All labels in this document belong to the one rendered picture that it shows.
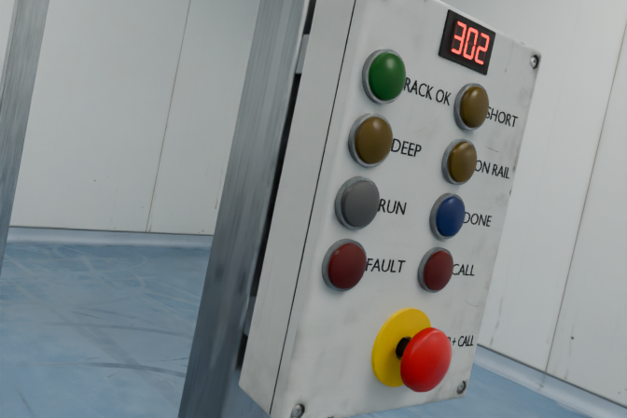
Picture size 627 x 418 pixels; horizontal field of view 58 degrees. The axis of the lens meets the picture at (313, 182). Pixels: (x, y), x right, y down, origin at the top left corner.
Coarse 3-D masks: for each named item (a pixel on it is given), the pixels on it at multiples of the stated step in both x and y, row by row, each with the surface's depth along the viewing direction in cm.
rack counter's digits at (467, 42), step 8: (456, 24) 34; (464, 24) 34; (456, 32) 34; (464, 32) 34; (472, 32) 35; (480, 32) 35; (456, 40) 34; (464, 40) 35; (472, 40) 35; (480, 40) 35; (488, 40) 36; (456, 48) 34; (464, 48) 35; (472, 48) 35; (480, 48) 36; (488, 48) 36; (464, 56) 35; (472, 56) 35; (480, 56) 36
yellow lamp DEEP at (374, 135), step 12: (372, 120) 31; (360, 132) 30; (372, 132) 31; (384, 132) 31; (360, 144) 30; (372, 144) 31; (384, 144) 31; (360, 156) 31; (372, 156) 31; (384, 156) 32
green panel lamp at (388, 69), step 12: (384, 60) 30; (396, 60) 31; (372, 72) 30; (384, 72) 30; (396, 72) 31; (372, 84) 30; (384, 84) 31; (396, 84) 31; (384, 96) 31; (396, 96) 31
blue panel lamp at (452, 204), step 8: (448, 200) 36; (456, 200) 36; (440, 208) 35; (448, 208) 36; (456, 208) 36; (464, 208) 37; (440, 216) 35; (448, 216) 36; (456, 216) 36; (464, 216) 37; (440, 224) 36; (448, 224) 36; (456, 224) 36; (440, 232) 36; (448, 232) 36; (456, 232) 37
